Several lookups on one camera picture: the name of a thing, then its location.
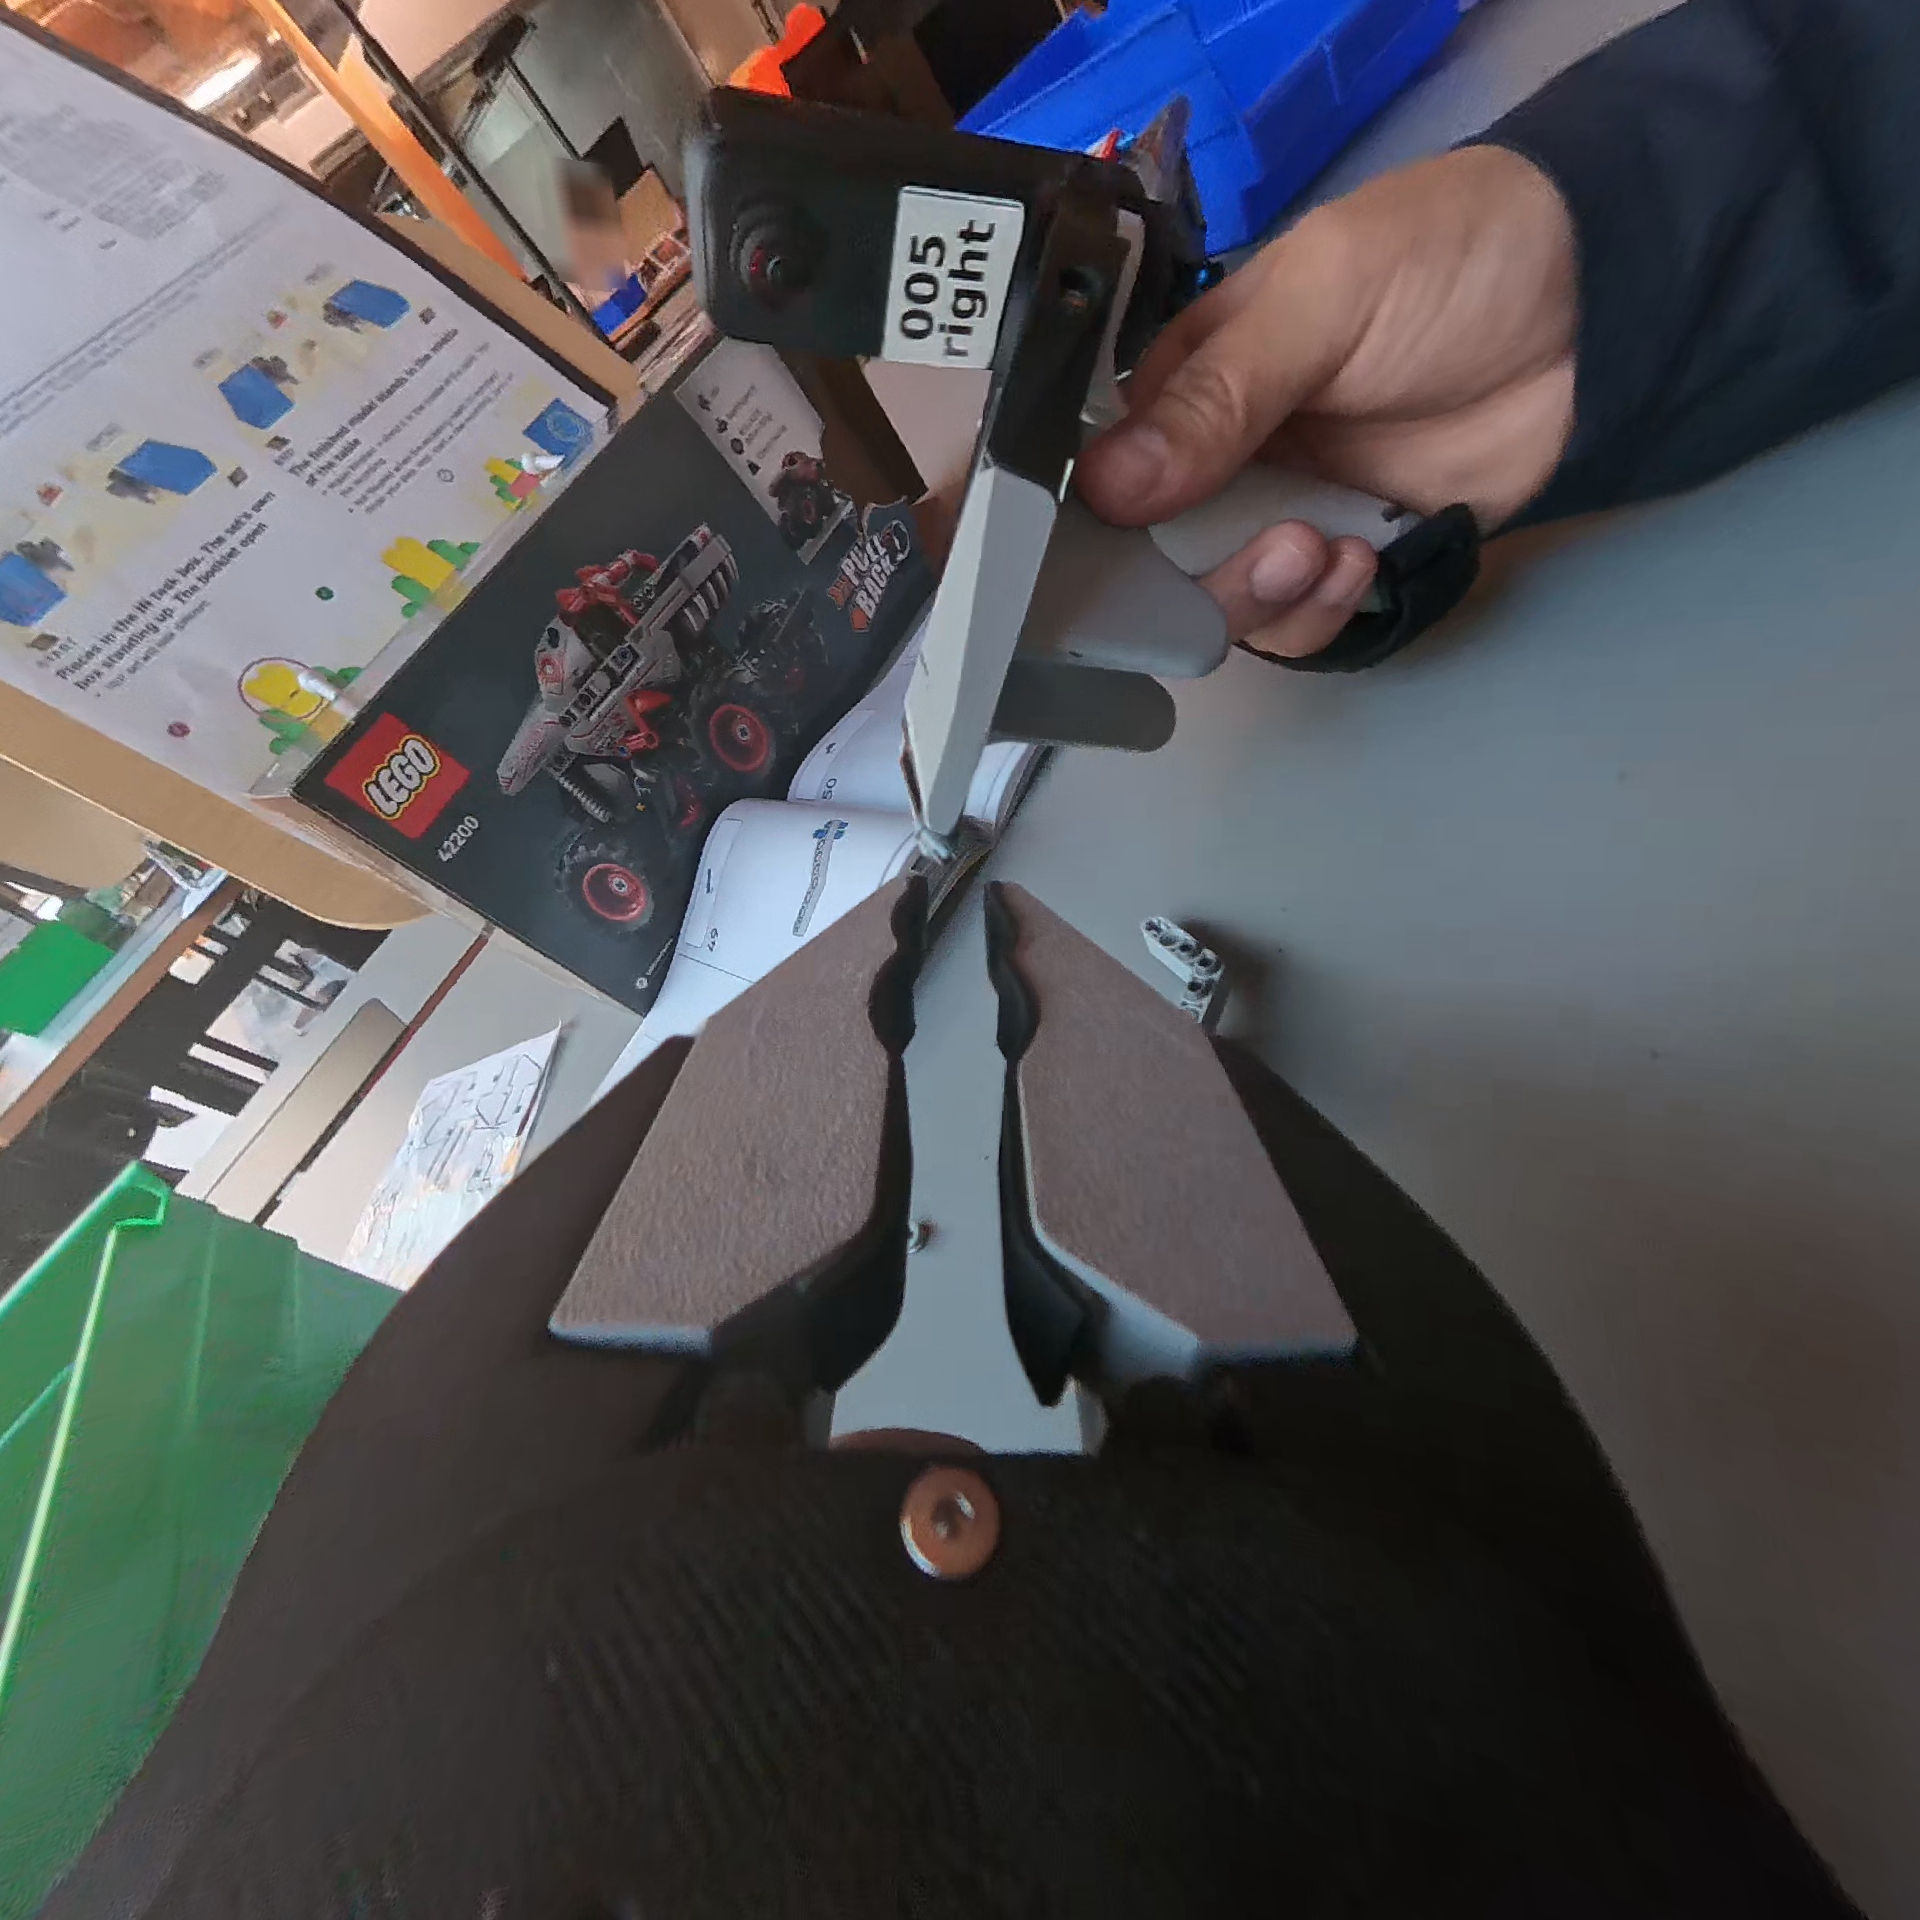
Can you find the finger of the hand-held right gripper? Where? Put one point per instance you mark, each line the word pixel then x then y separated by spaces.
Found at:
pixel 974 644

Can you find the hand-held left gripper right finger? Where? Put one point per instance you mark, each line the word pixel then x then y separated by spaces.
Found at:
pixel 1169 1157

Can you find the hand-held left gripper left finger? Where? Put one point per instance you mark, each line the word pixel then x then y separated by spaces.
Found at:
pixel 734 1157

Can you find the light grey bent lego beam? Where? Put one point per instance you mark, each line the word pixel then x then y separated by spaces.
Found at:
pixel 1185 957

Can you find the grey lego pin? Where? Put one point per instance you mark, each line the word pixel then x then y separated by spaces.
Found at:
pixel 933 851

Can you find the person's right forearm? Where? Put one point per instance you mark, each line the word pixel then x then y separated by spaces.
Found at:
pixel 1755 223

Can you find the lego sticker sheet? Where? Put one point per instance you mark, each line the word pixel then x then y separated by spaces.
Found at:
pixel 450 1157

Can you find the lego instruction booklet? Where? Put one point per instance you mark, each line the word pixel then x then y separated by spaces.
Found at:
pixel 764 869

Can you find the black lego set box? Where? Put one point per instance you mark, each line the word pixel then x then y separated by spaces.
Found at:
pixel 645 677

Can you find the person's right hand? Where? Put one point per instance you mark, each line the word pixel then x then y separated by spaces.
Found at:
pixel 1396 329

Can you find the blue plastic bin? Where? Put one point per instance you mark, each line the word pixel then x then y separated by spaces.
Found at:
pixel 1293 88

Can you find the printed instruction sheet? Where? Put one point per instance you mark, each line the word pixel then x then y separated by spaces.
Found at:
pixel 194 391

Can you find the green plastic bin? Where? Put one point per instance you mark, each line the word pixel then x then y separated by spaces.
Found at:
pixel 167 1503

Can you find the tan wooden board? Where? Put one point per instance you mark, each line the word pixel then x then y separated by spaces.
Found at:
pixel 133 808

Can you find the small green bin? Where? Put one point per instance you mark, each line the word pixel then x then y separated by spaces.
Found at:
pixel 46 971

